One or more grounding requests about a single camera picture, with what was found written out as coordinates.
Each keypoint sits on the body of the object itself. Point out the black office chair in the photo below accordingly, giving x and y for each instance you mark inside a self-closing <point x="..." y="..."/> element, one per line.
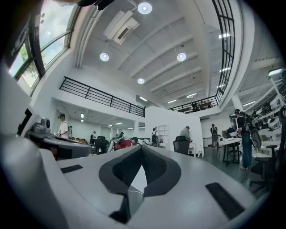
<point x="263" y="166"/>
<point x="181" y="145"/>
<point x="101" y="143"/>

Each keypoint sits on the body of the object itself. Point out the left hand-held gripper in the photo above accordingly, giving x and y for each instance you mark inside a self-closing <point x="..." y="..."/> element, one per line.
<point x="35" y="128"/>

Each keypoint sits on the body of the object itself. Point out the small white table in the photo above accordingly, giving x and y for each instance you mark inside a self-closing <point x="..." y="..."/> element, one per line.
<point x="196" y="147"/>

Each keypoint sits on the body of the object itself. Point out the white desk with black legs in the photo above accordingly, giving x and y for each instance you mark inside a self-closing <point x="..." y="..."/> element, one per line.
<point x="229" y="140"/>

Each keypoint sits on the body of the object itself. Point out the large glass window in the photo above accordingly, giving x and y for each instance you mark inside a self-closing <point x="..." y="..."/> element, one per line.
<point x="53" y="29"/>

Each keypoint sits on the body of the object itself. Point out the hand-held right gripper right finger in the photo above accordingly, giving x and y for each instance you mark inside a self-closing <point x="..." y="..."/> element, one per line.
<point x="190" y="190"/>

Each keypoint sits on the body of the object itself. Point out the black balcony railing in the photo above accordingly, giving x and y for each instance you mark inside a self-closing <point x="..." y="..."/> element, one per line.
<point x="100" y="97"/>
<point x="226" y="56"/>

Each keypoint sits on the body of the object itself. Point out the ceiling air conditioner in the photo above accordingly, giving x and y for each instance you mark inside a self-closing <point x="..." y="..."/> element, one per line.
<point x="121" y="28"/>

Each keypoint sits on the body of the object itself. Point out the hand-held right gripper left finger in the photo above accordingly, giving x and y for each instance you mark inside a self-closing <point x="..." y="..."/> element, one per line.
<point x="89" y="179"/>

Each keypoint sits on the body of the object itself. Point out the round ceiling light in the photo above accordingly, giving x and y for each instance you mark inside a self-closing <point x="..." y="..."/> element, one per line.
<point x="144" y="8"/>
<point x="104" y="56"/>
<point x="181" y="56"/>
<point x="140" y="81"/>

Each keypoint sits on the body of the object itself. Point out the white shelving rack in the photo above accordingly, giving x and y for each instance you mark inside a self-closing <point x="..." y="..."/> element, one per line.
<point x="274" y="105"/>

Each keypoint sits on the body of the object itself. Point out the white shelf unit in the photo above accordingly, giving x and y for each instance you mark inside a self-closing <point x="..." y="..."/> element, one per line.
<point x="162" y="136"/>

